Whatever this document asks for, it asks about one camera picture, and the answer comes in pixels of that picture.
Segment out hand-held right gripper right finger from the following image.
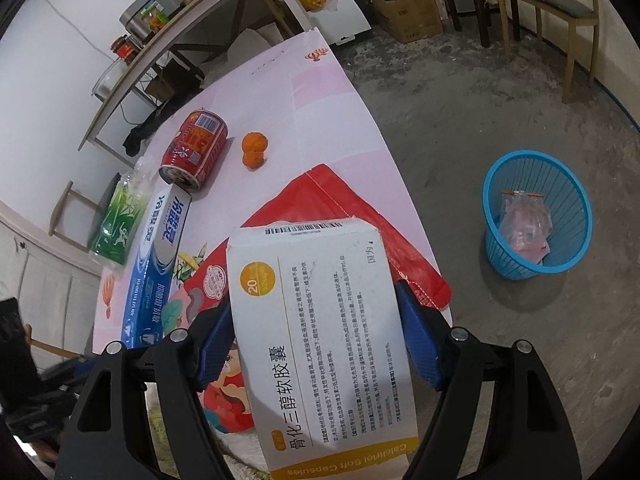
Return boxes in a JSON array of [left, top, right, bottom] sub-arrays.
[[394, 279, 583, 480]]

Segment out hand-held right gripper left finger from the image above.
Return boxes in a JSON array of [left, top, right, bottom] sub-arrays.
[[54, 302, 236, 480]]

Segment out red cartoon snack packet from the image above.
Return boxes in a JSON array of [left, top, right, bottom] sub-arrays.
[[175, 240, 256, 433]]

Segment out white yellow medicine box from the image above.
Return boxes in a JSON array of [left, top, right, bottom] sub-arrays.
[[226, 217, 420, 480]]

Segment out blue white toothpaste box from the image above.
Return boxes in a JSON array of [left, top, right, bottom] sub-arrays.
[[121, 183, 193, 348]]

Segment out clear bottle with green label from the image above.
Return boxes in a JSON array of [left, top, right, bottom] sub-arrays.
[[87, 157, 151, 266]]

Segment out clear plastic zip bag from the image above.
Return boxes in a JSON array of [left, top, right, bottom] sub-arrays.
[[501, 189, 553, 241]]

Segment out red plastic bag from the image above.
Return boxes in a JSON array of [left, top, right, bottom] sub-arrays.
[[240, 162, 452, 311]]

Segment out blue plastic basket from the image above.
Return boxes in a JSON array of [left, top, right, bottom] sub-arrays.
[[482, 150, 594, 281]]

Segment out small orange tangerine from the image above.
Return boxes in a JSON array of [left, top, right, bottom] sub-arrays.
[[241, 132, 268, 169]]

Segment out red drink can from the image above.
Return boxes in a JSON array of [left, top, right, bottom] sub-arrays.
[[158, 108, 228, 191]]

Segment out light wooden chair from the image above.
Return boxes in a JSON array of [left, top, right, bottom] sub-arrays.
[[47, 180, 121, 253], [30, 337, 81, 361]]

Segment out white cabinet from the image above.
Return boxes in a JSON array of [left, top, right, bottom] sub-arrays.
[[0, 200, 103, 341]]

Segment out dark cloth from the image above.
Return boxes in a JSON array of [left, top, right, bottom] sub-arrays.
[[123, 105, 176, 157]]

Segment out small cardboard box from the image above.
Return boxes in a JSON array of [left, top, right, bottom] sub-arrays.
[[145, 57, 201, 103]]

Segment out glass bowl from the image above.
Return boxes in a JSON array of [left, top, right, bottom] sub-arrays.
[[91, 60, 126, 100]]

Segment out grey sacks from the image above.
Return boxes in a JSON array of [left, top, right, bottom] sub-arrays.
[[205, 22, 291, 81]]

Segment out red jar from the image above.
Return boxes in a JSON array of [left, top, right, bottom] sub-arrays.
[[111, 35, 143, 65]]

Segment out large cardboard box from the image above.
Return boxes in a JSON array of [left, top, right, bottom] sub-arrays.
[[372, 0, 443, 44]]

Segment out white chest freezer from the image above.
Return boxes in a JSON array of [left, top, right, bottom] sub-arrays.
[[310, 0, 373, 46]]

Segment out long wooden shelf table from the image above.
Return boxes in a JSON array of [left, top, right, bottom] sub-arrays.
[[77, 0, 321, 171]]

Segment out silver metal pot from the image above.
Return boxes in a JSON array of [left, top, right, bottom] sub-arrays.
[[119, 0, 188, 41]]

